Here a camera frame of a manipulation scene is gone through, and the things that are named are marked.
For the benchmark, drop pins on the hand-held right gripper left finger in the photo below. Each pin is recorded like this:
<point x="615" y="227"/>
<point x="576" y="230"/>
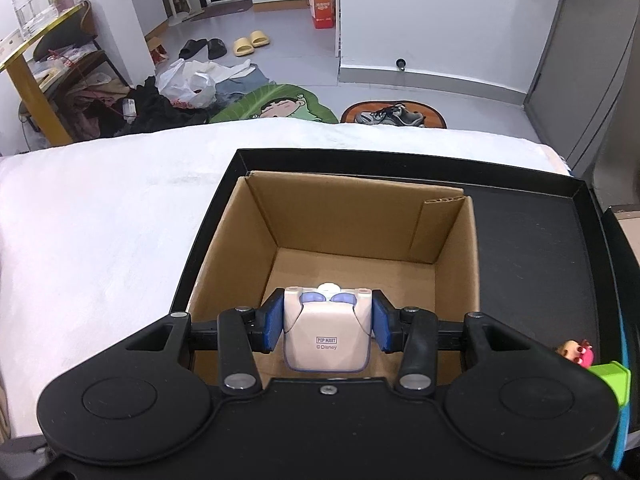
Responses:
<point x="272" y="325"/>

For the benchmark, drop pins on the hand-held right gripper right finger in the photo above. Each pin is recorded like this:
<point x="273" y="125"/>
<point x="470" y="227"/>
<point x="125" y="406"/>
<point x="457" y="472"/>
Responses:
<point x="382" y="325"/>

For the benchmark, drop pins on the white cube figurine toy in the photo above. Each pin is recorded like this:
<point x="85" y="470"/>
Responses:
<point x="325" y="330"/>

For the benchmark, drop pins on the brown cardboard box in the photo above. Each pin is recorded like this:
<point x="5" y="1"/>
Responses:
<point x="350" y="220"/>

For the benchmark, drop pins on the black shallow tray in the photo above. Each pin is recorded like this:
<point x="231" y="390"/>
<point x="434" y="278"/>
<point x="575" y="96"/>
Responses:
<point x="530" y="260"/>

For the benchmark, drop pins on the green block toy with doll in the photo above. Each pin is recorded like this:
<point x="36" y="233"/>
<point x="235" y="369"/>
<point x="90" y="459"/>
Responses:
<point x="610" y="377"/>

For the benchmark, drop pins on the grey sneaker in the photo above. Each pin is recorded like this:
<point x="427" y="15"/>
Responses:
<point x="372" y="118"/>
<point x="407" y="116"/>

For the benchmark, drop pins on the orange floor mat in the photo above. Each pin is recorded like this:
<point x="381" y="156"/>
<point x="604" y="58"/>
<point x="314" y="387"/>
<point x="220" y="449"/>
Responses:
<point x="350" y="112"/>

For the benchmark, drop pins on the green cartoon floor mat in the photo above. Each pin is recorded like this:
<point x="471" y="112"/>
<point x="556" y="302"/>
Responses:
<point x="280" y="105"/>

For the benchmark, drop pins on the black clothes pile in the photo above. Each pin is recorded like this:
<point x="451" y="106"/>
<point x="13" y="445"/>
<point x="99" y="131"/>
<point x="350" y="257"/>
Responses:
<point x="160" y="110"/>

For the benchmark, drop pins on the blue jeans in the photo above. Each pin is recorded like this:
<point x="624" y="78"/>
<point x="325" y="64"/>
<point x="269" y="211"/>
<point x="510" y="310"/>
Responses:
<point x="250" y="80"/>

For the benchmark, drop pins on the white plastic bag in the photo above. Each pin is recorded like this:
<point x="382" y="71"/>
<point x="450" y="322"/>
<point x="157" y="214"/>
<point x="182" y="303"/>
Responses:
<point x="187" y="85"/>

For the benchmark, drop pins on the white cloth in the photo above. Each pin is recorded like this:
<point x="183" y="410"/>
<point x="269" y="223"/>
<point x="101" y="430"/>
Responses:
<point x="240" y="67"/>

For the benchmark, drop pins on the black door stopper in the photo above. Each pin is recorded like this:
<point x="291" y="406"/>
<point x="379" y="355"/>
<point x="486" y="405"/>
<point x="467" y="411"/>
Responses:
<point x="400" y="63"/>

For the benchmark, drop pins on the blue and white cushion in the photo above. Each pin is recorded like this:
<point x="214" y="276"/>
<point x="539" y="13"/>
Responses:
<point x="621" y="440"/>

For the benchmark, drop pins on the yellow slipper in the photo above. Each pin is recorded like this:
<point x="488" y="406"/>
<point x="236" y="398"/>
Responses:
<point x="259" y="37"/>
<point x="243" y="46"/>

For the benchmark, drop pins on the black slipper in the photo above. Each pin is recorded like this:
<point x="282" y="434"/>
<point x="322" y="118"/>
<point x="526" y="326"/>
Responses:
<point x="216" y="48"/>
<point x="192" y="49"/>

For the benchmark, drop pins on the pink clothes pile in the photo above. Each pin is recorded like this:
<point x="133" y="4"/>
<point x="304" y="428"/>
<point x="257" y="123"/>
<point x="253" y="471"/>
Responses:
<point x="85" y="105"/>

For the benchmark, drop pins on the brown paper bag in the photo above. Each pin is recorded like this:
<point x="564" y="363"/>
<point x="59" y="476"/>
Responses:
<point x="157" y="49"/>

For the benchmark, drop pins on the orange cardboard box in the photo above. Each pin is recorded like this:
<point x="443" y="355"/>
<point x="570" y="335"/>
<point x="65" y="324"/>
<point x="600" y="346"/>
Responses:
<point x="322" y="10"/>

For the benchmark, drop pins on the brown doormat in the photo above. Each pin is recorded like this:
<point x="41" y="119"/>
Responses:
<point x="225" y="9"/>

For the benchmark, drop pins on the yellow framed shelf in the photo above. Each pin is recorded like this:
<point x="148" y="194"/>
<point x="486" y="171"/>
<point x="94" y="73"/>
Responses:
<point x="32" y="90"/>

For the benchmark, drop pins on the black chair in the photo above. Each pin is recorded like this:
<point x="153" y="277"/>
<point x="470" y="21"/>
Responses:
<point x="60" y="42"/>

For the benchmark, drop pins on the clear glass jar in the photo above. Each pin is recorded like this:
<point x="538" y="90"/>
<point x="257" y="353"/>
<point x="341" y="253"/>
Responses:
<point x="30" y="5"/>

